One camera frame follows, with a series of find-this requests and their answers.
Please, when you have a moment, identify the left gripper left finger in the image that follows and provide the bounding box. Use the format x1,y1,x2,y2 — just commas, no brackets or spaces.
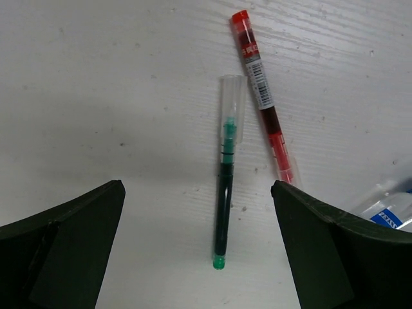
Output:
1,180,126,308

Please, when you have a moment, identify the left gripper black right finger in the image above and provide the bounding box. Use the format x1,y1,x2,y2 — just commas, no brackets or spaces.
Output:
271,181,411,308

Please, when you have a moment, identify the clear spray bottle blue nozzle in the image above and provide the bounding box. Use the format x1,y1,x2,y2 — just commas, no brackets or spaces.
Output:
345,174,411,232

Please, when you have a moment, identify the red pen refill with white end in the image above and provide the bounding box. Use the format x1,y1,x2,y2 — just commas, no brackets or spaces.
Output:
230,10,302,188

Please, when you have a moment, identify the green pen refill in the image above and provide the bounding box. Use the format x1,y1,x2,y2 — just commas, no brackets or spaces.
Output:
212,75,247,270

